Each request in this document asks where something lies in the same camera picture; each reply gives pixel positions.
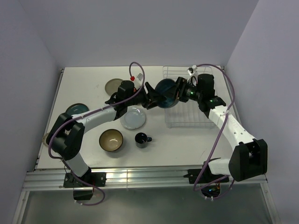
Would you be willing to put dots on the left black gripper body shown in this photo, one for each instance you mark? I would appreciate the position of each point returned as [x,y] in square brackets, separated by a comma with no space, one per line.
[142,98]

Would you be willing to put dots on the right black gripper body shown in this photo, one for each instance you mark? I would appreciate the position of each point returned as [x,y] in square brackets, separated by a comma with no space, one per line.
[188,91]

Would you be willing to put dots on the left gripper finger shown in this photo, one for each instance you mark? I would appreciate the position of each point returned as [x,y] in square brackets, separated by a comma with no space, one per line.
[151,91]
[160,102]

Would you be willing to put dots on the blue ceramic bowl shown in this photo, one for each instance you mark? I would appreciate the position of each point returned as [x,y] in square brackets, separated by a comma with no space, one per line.
[166,88]

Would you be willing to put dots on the beige interior dark bowl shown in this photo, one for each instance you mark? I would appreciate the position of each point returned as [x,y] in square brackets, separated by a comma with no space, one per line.
[111,140]

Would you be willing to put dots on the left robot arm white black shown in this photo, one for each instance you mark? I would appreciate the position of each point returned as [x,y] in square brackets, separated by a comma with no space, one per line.
[66,136]

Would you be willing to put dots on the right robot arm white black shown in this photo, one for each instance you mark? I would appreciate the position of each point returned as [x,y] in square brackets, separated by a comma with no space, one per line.
[249,155]

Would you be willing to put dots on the light blue scalloped plate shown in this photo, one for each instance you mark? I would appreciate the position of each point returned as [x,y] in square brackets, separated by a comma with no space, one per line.
[134,118]

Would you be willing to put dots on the grey round plate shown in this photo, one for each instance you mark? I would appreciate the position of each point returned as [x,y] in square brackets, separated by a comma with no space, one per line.
[112,86]

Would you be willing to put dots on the dark blue mug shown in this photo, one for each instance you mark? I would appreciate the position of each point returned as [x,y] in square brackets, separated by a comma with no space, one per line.
[142,140]

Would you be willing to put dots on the teal dark saucer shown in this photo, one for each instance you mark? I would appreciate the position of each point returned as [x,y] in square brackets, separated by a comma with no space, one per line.
[77,108]

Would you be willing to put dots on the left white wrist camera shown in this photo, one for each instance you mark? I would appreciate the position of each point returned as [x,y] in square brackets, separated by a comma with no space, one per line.
[137,80]

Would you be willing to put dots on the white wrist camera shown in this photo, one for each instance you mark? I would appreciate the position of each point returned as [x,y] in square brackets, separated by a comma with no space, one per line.
[192,71]
[137,80]

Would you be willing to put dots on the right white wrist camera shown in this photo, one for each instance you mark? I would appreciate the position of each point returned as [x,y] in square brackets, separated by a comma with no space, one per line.
[192,71]

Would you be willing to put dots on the white wire dish rack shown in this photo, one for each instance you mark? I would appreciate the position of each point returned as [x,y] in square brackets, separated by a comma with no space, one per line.
[184,115]

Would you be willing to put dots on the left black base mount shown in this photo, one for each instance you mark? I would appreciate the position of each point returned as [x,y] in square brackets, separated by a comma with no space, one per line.
[84,187]

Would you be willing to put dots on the aluminium rail frame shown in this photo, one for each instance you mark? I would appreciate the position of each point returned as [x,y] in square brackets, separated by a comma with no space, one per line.
[145,185]

